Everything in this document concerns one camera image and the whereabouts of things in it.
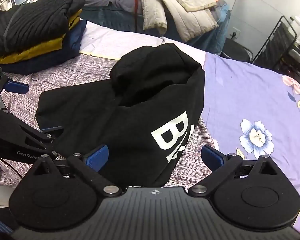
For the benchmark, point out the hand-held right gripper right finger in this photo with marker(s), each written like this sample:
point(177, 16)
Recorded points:
point(212, 158)

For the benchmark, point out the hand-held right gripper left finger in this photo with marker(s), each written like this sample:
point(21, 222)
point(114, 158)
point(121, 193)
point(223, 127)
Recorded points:
point(97, 158)

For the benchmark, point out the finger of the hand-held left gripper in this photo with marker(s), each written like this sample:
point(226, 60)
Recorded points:
point(17, 87)
point(51, 130)

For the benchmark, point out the black hooded zip jacket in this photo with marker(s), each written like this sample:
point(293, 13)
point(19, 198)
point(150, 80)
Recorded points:
point(130, 120)

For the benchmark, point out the mustard yellow garment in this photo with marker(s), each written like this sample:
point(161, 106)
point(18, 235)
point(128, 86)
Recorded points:
point(27, 52)

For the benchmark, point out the navy blue garment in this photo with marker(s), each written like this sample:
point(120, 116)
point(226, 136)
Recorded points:
point(65, 46)

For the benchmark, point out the black ribbed sweater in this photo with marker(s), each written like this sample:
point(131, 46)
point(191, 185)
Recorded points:
point(27, 22)

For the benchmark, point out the lilac floral bed sheet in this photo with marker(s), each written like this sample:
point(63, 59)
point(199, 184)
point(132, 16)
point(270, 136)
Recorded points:
point(240, 92)

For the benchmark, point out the black stool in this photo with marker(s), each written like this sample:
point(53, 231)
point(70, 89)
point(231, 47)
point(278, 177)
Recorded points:
point(236, 52)

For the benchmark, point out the beige quilted jacket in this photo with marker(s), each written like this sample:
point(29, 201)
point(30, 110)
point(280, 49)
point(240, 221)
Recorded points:
point(180, 12)

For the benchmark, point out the white wall socket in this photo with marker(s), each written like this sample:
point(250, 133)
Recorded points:
point(235, 33)

